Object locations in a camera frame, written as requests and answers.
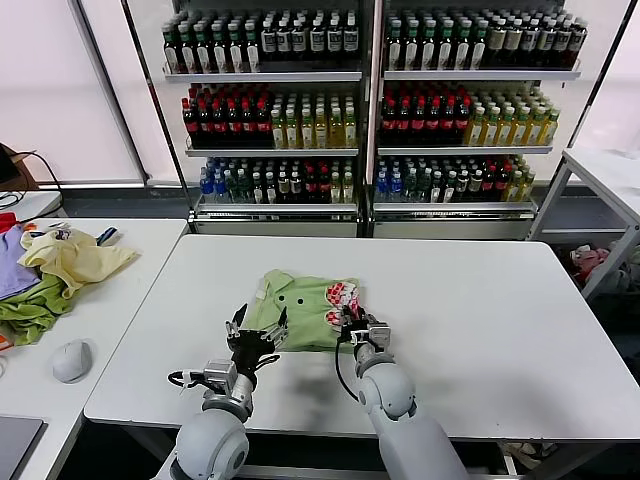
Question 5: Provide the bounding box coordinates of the crumpled olive green garment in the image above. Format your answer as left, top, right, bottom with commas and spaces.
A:
0, 273, 77, 348

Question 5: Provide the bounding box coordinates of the gray cloth pile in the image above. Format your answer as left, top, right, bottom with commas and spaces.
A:
608, 239, 640, 294

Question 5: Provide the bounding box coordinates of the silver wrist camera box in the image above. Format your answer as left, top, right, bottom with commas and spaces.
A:
202, 358, 240, 397
367, 322, 395, 352

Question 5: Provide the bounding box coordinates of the pink plush toy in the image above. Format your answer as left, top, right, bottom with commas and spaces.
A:
569, 243, 614, 281

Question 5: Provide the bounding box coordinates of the pale yellow shirt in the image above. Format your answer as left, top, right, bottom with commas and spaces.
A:
18, 230, 142, 300

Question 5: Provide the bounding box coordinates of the white computer mouse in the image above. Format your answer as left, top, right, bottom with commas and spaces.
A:
51, 338, 96, 385

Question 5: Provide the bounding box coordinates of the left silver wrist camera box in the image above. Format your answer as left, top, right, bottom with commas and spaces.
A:
202, 358, 240, 397

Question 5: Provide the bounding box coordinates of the black beverage shelf unit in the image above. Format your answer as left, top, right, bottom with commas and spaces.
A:
160, 0, 375, 240
369, 0, 585, 242

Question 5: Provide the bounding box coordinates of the dark bottle gray label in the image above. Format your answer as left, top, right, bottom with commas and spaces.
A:
520, 19, 539, 71
538, 19, 556, 71
504, 19, 522, 71
487, 19, 505, 71
554, 19, 572, 71
570, 19, 588, 70

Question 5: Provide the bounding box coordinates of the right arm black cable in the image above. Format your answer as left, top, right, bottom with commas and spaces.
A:
333, 338, 362, 404

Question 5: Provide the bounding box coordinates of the cardboard box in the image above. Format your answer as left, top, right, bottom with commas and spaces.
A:
0, 142, 40, 192

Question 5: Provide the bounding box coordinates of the gray laptop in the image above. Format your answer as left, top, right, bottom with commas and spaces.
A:
0, 415, 47, 480

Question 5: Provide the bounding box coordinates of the red-capped cola bottle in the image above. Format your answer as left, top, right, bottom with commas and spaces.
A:
197, 98, 214, 149
182, 98, 199, 149
411, 97, 428, 147
212, 98, 229, 149
242, 98, 258, 149
396, 97, 413, 147
426, 97, 443, 147
441, 97, 457, 147
256, 98, 273, 149
381, 97, 398, 147
227, 98, 244, 149
455, 97, 472, 147

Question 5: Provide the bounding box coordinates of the white side table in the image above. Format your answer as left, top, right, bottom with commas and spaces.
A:
527, 148, 640, 301

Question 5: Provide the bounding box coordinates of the black slanted pole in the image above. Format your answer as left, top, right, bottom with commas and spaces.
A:
121, 0, 196, 225

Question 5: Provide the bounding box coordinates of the dark bottle white label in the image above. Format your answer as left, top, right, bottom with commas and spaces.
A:
343, 15, 361, 71
326, 16, 345, 71
291, 17, 308, 71
277, 17, 294, 71
261, 18, 279, 71
309, 16, 328, 71

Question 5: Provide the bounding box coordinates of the green-capped white-label bottle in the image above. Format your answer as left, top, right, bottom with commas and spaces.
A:
437, 20, 455, 72
403, 20, 421, 72
471, 20, 488, 72
454, 20, 472, 72
228, 22, 246, 75
211, 23, 230, 75
179, 25, 197, 75
420, 20, 438, 72
195, 24, 213, 75
244, 21, 263, 75
387, 20, 404, 72
164, 27, 182, 75

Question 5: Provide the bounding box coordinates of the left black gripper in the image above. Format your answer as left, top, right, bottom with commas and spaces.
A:
224, 303, 291, 375

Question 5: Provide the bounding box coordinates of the gray window frame bar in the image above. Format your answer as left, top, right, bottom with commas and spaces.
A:
67, 0, 152, 184

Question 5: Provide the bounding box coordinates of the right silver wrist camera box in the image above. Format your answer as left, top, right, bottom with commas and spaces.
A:
367, 322, 395, 352

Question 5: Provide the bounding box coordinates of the light green t-shirt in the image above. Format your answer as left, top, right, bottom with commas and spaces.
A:
244, 268, 364, 354

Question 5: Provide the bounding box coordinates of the purple garment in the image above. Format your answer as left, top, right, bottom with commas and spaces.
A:
0, 224, 45, 303

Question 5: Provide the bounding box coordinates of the thin black cable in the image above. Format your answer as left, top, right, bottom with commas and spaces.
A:
18, 151, 65, 196

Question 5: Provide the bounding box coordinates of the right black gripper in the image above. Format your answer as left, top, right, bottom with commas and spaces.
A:
339, 303, 374, 348

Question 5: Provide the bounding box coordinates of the silver window sill rail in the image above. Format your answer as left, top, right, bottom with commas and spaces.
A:
38, 178, 186, 190

